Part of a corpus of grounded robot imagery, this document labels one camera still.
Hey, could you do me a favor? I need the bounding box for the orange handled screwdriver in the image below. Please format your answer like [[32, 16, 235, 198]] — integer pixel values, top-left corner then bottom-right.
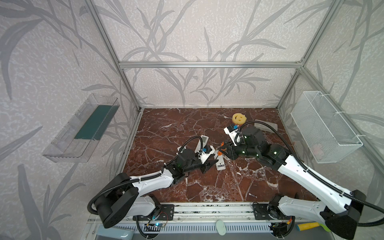
[[218, 142, 229, 156]]

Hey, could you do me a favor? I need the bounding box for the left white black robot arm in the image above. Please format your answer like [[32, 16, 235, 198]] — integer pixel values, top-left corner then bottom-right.
[[87, 146, 217, 229]]

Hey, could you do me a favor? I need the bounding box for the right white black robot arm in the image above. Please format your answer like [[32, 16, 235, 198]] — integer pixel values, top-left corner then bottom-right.
[[220, 124, 384, 240]]

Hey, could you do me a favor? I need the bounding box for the clear plastic box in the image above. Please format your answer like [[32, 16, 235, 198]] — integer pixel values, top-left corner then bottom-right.
[[254, 120, 278, 133]]

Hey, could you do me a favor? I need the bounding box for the yellow smiley sponge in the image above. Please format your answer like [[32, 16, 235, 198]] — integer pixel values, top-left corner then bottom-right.
[[232, 113, 247, 126]]

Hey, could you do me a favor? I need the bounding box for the pale green oval object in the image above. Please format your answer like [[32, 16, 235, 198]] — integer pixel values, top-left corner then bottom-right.
[[216, 220, 227, 236]]

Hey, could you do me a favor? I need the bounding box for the small circuit board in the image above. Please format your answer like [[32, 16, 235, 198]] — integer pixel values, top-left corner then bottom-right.
[[146, 222, 167, 231]]

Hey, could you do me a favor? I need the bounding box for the green yellow toy spatula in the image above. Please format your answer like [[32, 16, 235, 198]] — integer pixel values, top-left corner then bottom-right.
[[297, 222, 331, 232]]

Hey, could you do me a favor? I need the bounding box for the light blue tray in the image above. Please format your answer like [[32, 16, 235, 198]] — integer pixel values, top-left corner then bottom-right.
[[95, 226, 135, 240]]

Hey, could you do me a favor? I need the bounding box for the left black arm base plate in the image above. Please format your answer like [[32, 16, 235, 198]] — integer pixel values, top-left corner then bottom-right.
[[138, 204, 175, 222]]

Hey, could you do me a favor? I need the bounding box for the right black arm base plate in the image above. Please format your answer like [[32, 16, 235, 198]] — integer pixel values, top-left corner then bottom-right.
[[252, 202, 291, 221]]

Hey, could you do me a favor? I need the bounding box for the white wire basket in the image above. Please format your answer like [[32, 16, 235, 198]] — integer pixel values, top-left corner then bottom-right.
[[291, 91, 363, 164]]

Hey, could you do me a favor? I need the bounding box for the left black cable conduit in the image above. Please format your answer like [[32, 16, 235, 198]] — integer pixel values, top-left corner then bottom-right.
[[87, 135, 205, 215]]

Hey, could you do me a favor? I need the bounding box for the black cable conduit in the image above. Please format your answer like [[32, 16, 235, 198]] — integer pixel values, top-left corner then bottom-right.
[[87, 135, 205, 215], [235, 120, 384, 227]]

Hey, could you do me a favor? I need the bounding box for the clear plastic wall shelf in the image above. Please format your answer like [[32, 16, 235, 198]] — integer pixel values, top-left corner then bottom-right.
[[42, 94, 120, 163]]

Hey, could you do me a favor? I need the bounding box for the right black cable conduit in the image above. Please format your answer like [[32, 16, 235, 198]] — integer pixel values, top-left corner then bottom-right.
[[235, 120, 384, 227]]

